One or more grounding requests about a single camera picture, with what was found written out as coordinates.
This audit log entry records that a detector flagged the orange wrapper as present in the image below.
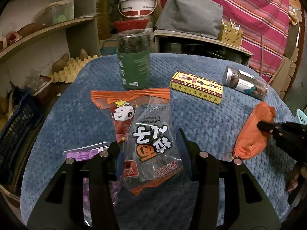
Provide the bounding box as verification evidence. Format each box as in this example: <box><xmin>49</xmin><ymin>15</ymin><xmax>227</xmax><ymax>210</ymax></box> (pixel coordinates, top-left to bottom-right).
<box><xmin>224</xmin><ymin>101</ymin><xmax>276</xmax><ymax>160</ymax></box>

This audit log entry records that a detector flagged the clear orange cartoon snack bag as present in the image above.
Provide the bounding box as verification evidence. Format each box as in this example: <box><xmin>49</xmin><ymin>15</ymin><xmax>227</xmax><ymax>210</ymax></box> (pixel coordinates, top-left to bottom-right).
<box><xmin>91</xmin><ymin>88</ymin><xmax>183</xmax><ymax>195</ymax></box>

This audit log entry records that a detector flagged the light blue trash basket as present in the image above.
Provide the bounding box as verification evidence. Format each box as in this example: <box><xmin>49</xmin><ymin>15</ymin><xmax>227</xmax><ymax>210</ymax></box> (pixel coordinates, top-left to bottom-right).
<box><xmin>295</xmin><ymin>109</ymin><xmax>307</xmax><ymax>125</ymax></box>

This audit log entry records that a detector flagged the purple wrapper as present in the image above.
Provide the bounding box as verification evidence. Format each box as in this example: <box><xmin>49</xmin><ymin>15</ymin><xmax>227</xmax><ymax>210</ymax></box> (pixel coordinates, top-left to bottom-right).
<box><xmin>63</xmin><ymin>142</ymin><xmax>122</xmax><ymax>227</ymax></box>

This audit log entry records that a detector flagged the clear jar silver lid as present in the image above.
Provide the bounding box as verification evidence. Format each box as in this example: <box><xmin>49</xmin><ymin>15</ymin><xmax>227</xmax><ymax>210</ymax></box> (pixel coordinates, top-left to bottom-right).
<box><xmin>222</xmin><ymin>66</ymin><xmax>268</xmax><ymax>100</ymax></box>

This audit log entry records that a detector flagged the blue knitted table cloth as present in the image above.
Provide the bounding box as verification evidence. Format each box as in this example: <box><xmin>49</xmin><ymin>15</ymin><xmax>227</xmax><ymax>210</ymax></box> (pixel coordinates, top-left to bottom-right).
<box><xmin>20</xmin><ymin>53</ymin><xmax>295</xmax><ymax>229</ymax></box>

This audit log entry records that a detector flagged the yellow red cardboard box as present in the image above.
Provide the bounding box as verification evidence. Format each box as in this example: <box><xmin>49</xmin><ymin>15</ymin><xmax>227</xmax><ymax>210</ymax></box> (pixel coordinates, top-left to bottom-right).
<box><xmin>169</xmin><ymin>72</ymin><xmax>223</xmax><ymax>104</ymax></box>

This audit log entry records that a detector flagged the dark blue plastic crate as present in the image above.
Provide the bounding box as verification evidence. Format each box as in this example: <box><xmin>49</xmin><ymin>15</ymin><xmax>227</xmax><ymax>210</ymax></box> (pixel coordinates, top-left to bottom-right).
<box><xmin>1</xmin><ymin>88</ymin><xmax>41</xmax><ymax>184</ymax></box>

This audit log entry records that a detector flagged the yellow utensil holder box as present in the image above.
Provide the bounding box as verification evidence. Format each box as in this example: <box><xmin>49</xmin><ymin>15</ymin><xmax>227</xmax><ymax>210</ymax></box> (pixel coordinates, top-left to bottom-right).
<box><xmin>219</xmin><ymin>19</ymin><xmax>243</xmax><ymax>47</ymax></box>

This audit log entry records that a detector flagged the pink striped curtain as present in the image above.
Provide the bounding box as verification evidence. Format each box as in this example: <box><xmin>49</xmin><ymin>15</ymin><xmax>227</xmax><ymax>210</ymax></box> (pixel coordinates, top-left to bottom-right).
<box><xmin>151</xmin><ymin>0</ymin><xmax>292</xmax><ymax>83</ymax></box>

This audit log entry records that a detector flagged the yellow egg tray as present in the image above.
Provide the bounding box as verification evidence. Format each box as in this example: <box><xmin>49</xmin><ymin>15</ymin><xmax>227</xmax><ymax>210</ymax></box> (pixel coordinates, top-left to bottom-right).
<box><xmin>48</xmin><ymin>55</ymin><xmax>101</xmax><ymax>83</ymax></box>

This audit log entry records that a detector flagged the potato on egg tray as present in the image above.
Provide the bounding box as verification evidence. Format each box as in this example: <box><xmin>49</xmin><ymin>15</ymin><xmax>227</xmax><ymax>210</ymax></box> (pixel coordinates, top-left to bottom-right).
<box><xmin>51</xmin><ymin>53</ymin><xmax>69</xmax><ymax>73</ymax></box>

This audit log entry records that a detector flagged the wooden side table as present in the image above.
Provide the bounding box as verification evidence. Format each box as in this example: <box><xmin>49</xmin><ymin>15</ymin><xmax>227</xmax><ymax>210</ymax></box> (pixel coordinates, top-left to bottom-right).
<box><xmin>153</xmin><ymin>30</ymin><xmax>254</xmax><ymax>66</ymax></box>

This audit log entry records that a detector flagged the grey fabric cover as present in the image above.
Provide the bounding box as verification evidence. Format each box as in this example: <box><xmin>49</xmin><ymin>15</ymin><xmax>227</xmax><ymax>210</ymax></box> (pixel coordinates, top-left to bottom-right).
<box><xmin>156</xmin><ymin>0</ymin><xmax>223</xmax><ymax>39</ymax></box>

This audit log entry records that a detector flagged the green tea jar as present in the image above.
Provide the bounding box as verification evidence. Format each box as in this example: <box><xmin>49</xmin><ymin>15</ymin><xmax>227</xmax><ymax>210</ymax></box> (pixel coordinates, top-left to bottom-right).
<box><xmin>116</xmin><ymin>29</ymin><xmax>150</xmax><ymax>90</ymax></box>

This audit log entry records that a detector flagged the red plastic basket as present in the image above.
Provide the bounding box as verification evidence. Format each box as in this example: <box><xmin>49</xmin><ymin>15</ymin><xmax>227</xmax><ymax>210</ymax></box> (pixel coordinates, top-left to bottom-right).
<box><xmin>114</xmin><ymin>19</ymin><xmax>149</xmax><ymax>33</ymax></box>

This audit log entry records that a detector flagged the clear plastic storage box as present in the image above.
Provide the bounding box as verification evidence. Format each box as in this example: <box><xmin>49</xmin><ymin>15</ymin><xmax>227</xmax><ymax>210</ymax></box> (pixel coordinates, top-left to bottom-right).
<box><xmin>33</xmin><ymin>0</ymin><xmax>74</xmax><ymax>26</ymax></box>

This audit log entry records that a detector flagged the white plastic bucket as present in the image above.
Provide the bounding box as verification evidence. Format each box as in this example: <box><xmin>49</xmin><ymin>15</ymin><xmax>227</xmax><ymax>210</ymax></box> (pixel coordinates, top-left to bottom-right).
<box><xmin>118</xmin><ymin>0</ymin><xmax>157</xmax><ymax>18</ymax></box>

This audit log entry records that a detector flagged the wooden wall shelf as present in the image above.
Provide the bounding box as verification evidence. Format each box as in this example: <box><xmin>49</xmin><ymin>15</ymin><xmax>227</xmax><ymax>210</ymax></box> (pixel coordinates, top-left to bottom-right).
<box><xmin>1</xmin><ymin>0</ymin><xmax>100</xmax><ymax>95</ymax></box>

